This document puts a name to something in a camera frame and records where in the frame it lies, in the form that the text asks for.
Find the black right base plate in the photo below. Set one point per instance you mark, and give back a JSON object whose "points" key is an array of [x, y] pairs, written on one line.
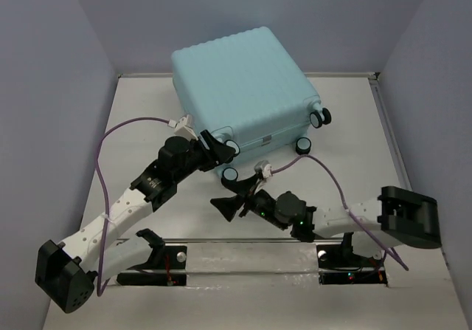
{"points": [[338, 269]]}

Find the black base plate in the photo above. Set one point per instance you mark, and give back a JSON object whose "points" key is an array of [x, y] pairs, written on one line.
{"points": [[166, 267], [338, 269]]}

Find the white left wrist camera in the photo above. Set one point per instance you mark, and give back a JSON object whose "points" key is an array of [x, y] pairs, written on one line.
{"points": [[183, 127]]}

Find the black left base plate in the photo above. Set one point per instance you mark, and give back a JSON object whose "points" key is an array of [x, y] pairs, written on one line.
{"points": [[166, 267]]}

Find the light blue hard suitcase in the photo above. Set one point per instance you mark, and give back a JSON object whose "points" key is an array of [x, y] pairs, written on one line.
{"points": [[247, 91]]}

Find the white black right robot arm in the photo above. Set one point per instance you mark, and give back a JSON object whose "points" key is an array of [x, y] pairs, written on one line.
{"points": [[395, 217]]}

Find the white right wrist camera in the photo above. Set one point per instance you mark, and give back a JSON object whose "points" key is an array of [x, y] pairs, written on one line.
{"points": [[263, 170]]}

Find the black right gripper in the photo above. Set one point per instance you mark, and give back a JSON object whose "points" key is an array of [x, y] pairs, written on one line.
{"points": [[228, 205]]}

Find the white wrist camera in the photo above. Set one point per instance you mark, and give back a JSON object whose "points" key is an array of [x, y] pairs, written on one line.
{"points": [[183, 127], [263, 170]]}

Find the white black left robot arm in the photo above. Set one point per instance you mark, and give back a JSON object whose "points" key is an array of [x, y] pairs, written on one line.
{"points": [[71, 270]]}

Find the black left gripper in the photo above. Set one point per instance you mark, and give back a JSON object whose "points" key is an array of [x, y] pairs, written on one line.
{"points": [[220, 152]]}

